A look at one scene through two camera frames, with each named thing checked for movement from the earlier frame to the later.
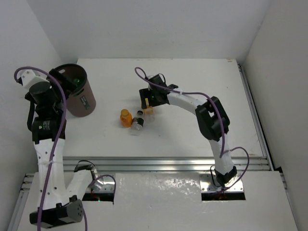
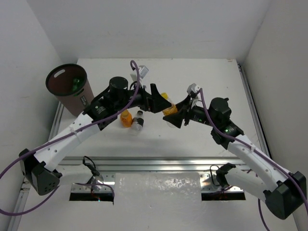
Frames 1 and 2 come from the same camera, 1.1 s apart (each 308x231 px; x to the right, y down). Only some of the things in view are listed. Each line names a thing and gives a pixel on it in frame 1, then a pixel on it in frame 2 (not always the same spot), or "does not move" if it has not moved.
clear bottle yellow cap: (148, 113) -> (172, 109)
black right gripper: (146, 93) -> (177, 119)
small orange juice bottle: (126, 118) does not move
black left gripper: (62, 80) -> (148, 100)
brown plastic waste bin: (81, 102) does not move
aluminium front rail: (159, 164) does not move
